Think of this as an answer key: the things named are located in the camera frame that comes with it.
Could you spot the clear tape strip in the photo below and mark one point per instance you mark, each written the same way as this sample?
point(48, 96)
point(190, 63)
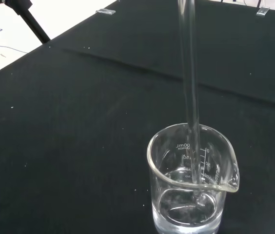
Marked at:
point(261, 12)
point(105, 11)

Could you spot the clear glass beaker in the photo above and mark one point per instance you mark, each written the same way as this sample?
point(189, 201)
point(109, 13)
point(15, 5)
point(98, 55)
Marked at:
point(183, 219)

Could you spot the black bench cloth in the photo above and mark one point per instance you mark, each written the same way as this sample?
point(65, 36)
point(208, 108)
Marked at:
point(79, 122)

